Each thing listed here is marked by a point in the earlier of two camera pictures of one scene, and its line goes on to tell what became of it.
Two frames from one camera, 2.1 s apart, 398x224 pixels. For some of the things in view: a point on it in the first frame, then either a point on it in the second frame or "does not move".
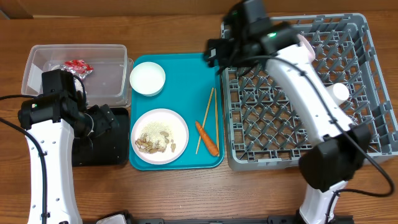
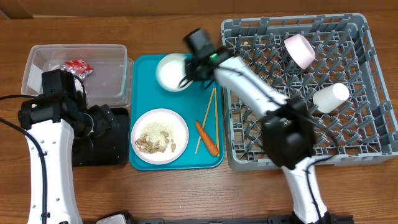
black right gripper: (222, 47) to (192, 71)
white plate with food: (160, 136) does not move
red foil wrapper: (78, 68) does not move
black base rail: (279, 220) does not move
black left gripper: (104, 119) does not move
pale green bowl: (147, 78) to (170, 70)
